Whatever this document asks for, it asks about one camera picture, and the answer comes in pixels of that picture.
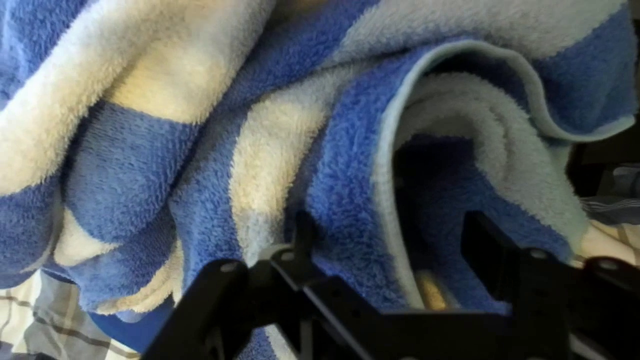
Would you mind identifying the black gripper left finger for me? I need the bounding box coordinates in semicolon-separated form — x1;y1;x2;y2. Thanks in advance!
140;209;377;360

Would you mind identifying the blue and white striped towel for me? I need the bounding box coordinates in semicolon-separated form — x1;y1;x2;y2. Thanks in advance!
0;0;640;360

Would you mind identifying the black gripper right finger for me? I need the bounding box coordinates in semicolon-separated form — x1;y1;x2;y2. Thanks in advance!
459;209;640;360

